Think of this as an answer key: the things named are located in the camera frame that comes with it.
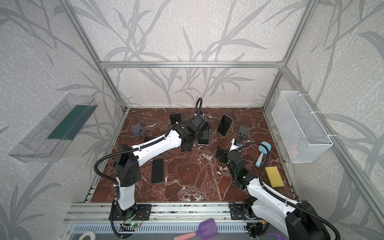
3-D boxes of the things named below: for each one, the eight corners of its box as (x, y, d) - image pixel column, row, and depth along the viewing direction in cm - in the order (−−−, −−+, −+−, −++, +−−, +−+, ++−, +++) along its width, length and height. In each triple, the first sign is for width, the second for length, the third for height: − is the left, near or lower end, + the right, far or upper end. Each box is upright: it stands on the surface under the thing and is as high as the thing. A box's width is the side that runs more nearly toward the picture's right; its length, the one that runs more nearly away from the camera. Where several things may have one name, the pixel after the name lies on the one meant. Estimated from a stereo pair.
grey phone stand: (134, 136, 106) (130, 129, 99) (136, 130, 109) (132, 123, 103) (143, 136, 106) (139, 129, 99) (145, 130, 109) (141, 123, 103)
